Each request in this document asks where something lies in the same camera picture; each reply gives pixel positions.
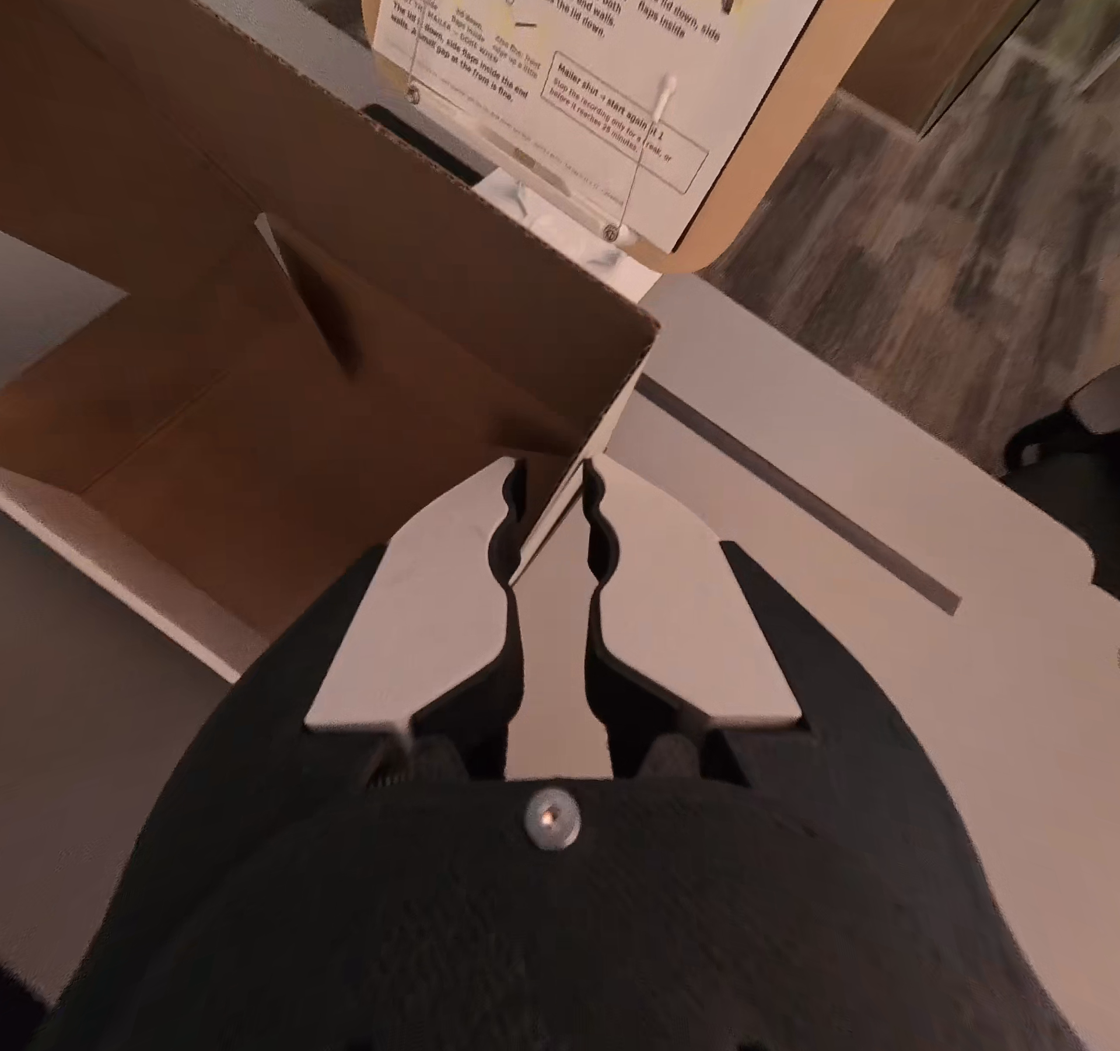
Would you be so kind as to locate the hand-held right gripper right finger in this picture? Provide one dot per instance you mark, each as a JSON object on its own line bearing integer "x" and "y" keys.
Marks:
{"x": 691, "y": 631}

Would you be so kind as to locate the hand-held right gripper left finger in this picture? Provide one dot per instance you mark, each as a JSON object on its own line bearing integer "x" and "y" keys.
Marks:
{"x": 411, "y": 613}

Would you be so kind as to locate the white cardboard mailer box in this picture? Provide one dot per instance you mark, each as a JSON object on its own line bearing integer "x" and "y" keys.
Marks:
{"x": 262, "y": 325}

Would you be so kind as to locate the black office chair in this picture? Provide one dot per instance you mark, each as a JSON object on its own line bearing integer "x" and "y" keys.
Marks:
{"x": 1067, "y": 447}

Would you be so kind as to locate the wooden document stand white base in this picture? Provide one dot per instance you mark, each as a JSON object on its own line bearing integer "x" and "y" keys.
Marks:
{"x": 744, "y": 215}

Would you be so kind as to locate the printed instruction sheet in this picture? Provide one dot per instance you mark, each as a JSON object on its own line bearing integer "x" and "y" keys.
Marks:
{"x": 569, "y": 62}

